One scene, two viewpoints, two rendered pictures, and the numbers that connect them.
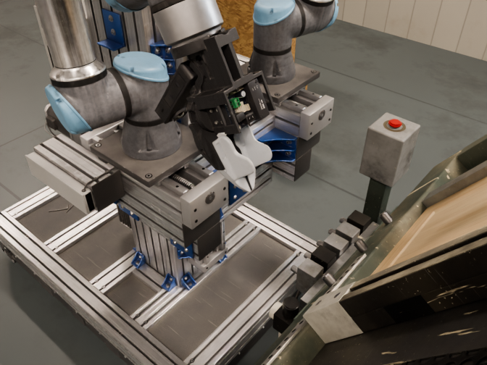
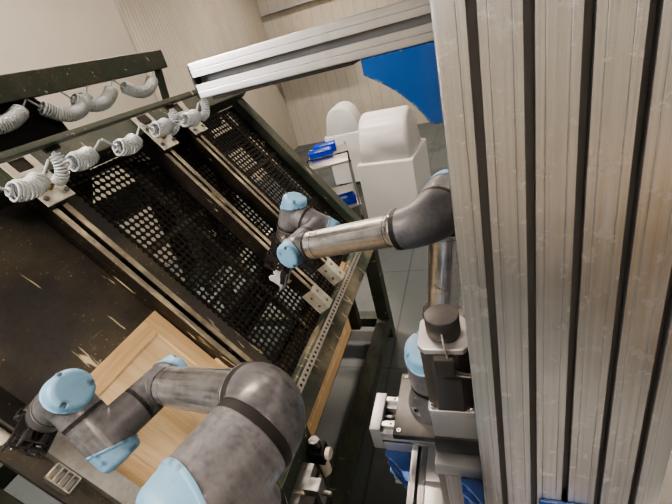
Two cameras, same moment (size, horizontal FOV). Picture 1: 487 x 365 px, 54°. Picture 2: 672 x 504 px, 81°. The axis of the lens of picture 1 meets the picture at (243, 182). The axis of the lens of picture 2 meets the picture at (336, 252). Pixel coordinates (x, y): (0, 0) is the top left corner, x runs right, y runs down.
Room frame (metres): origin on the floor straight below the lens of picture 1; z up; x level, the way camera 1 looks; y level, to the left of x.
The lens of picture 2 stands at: (1.70, -0.16, 2.01)
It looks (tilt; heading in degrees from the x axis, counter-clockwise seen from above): 28 degrees down; 163
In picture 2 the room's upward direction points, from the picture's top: 15 degrees counter-clockwise
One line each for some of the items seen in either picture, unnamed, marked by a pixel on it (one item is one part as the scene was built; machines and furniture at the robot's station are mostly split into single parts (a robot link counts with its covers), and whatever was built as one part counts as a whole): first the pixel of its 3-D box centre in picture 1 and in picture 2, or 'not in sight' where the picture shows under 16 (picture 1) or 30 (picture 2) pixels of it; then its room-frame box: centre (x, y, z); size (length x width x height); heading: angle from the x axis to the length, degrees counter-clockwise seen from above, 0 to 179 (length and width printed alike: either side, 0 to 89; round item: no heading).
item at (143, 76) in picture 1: (140, 84); (428, 359); (1.00, 0.24, 1.20); 0.13 x 0.12 x 0.14; 126
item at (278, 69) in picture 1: (272, 58); not in sight; (1.38, -0.09, 1.09); 0.15 x 0.15 x 0.10
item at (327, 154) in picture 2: not in sight; (335, 181); (-2.83, 1.48, 0.46); 0.98 x 0.57 x 0.93; 153
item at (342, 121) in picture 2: not in sight; (350, 143); (-3.88, 2.27, 0.59); 0.66 x 0.56 x 1.18; 49
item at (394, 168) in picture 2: not in sight; (396, 171); (-1.87, 1.83, 0.65); 0.73 x 0.61 x 1.31; 138
